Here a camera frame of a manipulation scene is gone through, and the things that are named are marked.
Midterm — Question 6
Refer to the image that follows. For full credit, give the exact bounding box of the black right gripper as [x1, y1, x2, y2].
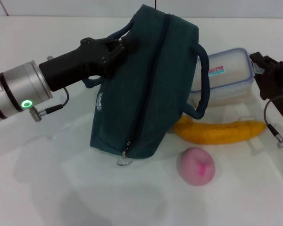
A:
[249, 52, 283, 132]

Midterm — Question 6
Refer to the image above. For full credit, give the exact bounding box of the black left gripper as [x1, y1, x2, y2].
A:
[39, 32, 140, 92]

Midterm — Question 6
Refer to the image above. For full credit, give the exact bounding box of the clear blue-rimmed food container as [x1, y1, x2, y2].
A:
[190, 48, 254, 108]

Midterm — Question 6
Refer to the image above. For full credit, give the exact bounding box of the dark teal zipper bag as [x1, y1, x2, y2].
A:
[82, 4, 210, 167]

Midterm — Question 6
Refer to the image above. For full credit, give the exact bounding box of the yellow banana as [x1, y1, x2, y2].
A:
[173, 114, 266, 145]

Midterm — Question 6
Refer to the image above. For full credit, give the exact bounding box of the pink peach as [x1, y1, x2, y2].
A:
[178, 147, 216, 186]

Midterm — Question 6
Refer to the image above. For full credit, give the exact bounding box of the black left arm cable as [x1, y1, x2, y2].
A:
[29, 87, 69, 122]

